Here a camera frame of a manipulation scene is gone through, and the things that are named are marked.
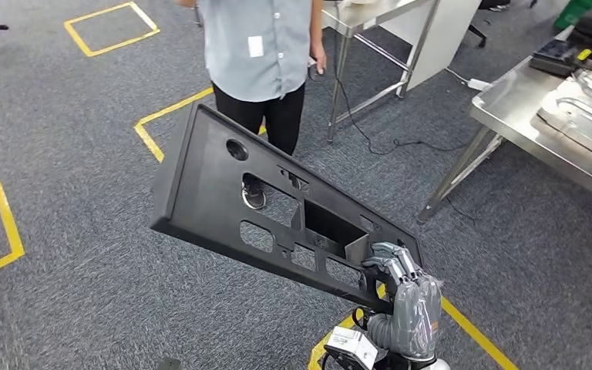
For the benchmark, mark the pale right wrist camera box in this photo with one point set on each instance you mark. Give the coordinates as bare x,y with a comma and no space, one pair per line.
352,347

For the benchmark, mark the person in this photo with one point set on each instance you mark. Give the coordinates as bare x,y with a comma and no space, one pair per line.
255,61

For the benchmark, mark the black office chair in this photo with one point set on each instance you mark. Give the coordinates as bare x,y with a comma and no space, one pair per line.
477,33

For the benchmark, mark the green object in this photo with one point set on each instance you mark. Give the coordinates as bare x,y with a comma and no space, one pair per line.
577,13

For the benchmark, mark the steel side table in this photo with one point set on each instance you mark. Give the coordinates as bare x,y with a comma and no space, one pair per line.
367,15

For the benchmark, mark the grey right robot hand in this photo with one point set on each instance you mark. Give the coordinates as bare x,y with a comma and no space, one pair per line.
416,316

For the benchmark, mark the black device with yellow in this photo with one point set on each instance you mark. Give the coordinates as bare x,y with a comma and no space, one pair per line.
551,56

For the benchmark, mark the stainless steel workbench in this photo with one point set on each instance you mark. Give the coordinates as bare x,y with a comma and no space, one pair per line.
510,112

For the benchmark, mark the person's left hand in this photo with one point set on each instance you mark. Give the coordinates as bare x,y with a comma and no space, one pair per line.
318,56

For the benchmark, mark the stamped sheet metal part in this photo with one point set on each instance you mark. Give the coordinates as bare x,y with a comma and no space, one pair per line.
582,117

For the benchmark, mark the black plastic panel part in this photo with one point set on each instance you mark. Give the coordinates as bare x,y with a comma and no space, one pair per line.
199,178

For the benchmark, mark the white board panel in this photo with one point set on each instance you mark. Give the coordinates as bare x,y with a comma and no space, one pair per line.
444,41

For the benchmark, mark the black robot leg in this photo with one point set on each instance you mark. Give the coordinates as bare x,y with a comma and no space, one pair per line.
168,364

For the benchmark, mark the white power strip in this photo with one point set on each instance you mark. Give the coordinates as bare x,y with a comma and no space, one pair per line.
479,84

